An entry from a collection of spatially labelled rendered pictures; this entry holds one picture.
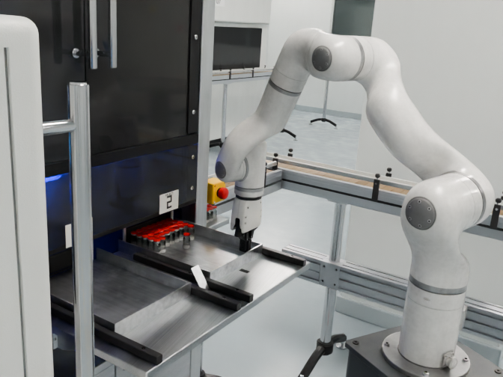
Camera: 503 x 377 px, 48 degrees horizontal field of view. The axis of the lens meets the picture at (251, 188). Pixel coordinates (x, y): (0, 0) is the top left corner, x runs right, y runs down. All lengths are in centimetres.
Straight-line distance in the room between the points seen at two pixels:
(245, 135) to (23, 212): 90
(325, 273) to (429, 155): 142
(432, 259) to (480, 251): 175
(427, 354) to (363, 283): 124
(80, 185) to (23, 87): 14
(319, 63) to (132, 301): 72
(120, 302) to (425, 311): 71
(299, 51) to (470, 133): 158
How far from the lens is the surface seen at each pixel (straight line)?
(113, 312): 140
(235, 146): 148
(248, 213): 160
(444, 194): 113
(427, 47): 286
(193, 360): 211
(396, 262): 309
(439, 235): 114
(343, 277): 255
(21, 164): 65
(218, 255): 170
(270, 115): 147
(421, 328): 128
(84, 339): 79
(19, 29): 63
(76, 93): 68
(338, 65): 124
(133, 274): 158
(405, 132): 122
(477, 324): 243
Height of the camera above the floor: 156
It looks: 17 degrees down
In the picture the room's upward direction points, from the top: 4 degrees clockwise
